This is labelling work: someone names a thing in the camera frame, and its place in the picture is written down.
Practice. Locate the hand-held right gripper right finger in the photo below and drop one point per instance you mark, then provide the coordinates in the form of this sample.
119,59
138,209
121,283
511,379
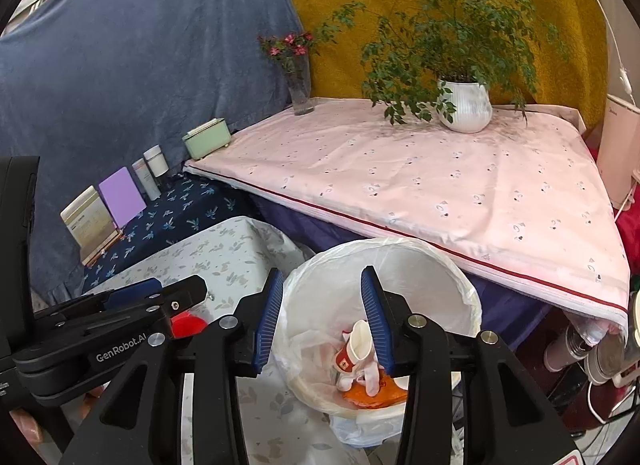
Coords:
375,330

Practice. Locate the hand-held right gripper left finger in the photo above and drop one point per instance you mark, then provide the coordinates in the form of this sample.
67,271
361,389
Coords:
267,325

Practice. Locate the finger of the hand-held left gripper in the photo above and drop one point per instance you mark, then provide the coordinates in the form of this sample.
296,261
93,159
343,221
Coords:
185,292
135,291

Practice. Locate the red and white paper cup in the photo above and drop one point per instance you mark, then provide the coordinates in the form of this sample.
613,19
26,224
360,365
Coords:
357,342
343,361

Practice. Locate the red plastic wrapper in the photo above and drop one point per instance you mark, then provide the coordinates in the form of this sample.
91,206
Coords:
187,327

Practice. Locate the white tissue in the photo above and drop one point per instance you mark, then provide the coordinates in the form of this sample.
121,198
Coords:
374,377

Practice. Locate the large orange printed wrapper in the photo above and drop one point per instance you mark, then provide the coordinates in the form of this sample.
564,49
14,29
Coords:
370,399

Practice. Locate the white bin with plastic liner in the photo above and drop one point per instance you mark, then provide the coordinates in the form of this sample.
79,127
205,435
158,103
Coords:
425,265

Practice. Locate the grey leaf-print tablecloth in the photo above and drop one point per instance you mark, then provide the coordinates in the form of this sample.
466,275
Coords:
225,245

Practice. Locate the navy leaf-print cloth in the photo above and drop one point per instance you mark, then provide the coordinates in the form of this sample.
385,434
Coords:
175,215

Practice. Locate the beige book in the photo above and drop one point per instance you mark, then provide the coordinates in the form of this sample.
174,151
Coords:
89,220

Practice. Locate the purple board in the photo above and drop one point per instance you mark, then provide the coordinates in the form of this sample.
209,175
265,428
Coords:
122,197

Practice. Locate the white tube bottle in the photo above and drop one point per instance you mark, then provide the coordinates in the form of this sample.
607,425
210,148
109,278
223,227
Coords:
145,180

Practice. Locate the dark purple table skirt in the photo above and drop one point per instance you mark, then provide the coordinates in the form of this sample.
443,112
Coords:
500,310

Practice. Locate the white cylindrical jar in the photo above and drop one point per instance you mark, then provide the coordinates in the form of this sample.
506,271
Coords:
156,161

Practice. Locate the pale green box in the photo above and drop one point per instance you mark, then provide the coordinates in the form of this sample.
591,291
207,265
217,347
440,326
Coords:
206,140

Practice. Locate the pink printed table cover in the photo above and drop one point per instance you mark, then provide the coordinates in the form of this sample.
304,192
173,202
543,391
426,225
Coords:
400,170

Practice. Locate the stack of paper cups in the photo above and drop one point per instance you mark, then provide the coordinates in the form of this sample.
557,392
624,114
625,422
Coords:
567,350

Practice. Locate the blue backdrop cloth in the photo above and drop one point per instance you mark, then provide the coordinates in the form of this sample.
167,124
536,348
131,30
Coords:
125,70

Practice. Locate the clear glass vase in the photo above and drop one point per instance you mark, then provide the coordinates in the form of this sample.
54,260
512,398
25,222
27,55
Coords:
301,92

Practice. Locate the white ribbed plant pot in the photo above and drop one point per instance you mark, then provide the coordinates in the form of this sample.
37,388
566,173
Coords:
467,107

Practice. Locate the pink flowers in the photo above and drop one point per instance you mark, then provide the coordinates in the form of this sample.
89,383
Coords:
290,45

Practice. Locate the red cloth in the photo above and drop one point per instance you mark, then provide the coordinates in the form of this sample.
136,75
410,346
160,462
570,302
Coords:
631,245

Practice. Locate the white appliance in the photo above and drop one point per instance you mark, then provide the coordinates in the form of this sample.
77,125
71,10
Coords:
620,155

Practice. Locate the green leafy houseplant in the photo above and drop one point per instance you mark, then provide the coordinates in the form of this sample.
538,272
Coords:
450,20

